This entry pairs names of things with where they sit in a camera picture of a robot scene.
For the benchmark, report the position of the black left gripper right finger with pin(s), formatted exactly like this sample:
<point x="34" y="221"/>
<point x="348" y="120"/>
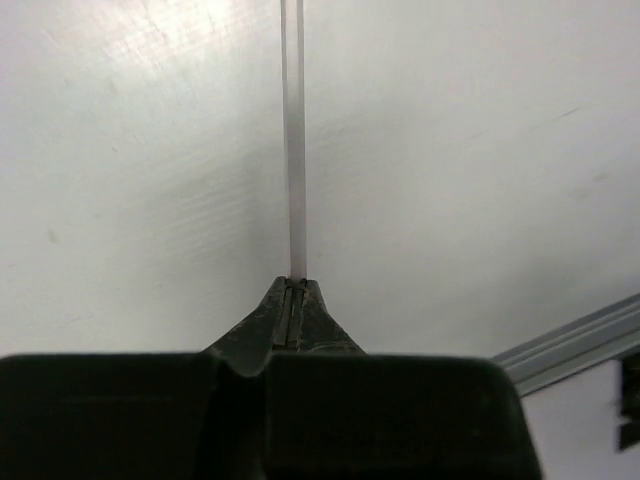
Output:
<point x="333" y="412"/>

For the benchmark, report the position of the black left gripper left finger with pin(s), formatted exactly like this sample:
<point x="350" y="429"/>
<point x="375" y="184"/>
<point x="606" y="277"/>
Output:
<point x="188" y="415"/>

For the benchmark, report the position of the clear thin chopstick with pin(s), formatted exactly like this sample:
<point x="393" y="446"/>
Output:
<point x="294" y="123"/>

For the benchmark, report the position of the aluminium table frame rail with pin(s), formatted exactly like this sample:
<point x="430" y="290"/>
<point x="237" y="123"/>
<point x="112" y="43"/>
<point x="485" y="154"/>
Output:
<point x="573" y="348"/>

